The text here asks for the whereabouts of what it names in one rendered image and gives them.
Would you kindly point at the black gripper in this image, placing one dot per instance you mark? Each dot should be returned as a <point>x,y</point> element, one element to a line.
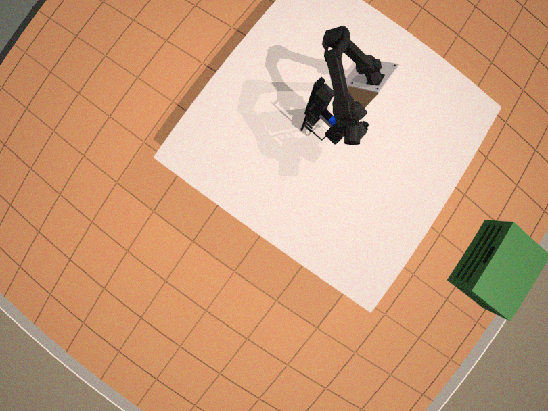
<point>335,133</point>

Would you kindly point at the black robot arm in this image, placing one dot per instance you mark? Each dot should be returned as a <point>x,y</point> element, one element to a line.
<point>344,106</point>

